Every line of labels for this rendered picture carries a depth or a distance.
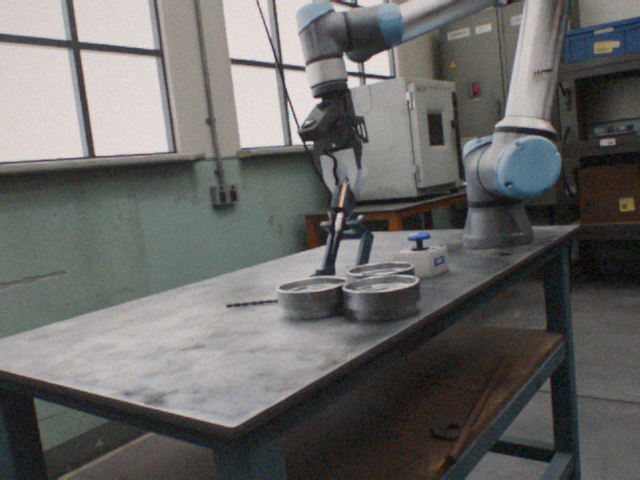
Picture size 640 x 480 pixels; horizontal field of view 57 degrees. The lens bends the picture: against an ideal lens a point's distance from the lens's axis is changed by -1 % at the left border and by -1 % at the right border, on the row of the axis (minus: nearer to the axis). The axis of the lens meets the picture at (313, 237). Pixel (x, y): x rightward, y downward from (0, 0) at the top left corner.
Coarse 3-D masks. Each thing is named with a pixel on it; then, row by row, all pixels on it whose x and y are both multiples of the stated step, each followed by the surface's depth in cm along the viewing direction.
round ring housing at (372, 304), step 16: (352, 288) 85; (368, 288) 85; (384, 288) 83; (400, 288) 76; (416, 288) 78; (352, 304) 78; (368, 304) 77; (384, 304) 76; (400, 304) 76; (416, 304) 80; (368, 320) 78; (384, 320) 77
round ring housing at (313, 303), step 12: (276, 288) 86; (288, 288) 90; (312, 288) 89; (324, 288) 88; (336, 288) 82; (288, 300) 83; (300, 300) 82; (312, 300) 81; (324, 300) 81; (336, 300) 82; (288, 312) 84; (300, 312) 83; (312, 312) 82; (324, 312) 82; (336, 312) 83
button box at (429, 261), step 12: (396, 252) 104; (408, 252) 103; (420, 252) 101; (432, 252) 101; (444, 252) 104; (420, 264) 101; (432, 264) 101; (444, 264) 104; (420, 276) 101; (432, 276) 100
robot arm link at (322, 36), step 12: (300, 12) 108; (312, 12) 107; (324, 12) 107; (336, 12) 108; (300, 24) 108; (312, 24) 107; (324, 24) 107; (336, 24) 107; (300, 36) 109; (312, 36) 107; (324, 36) 107; (336, 36) 107; (312, 48) 107; (324, 48) 107; (336, 48) 108; (312, 60) 108
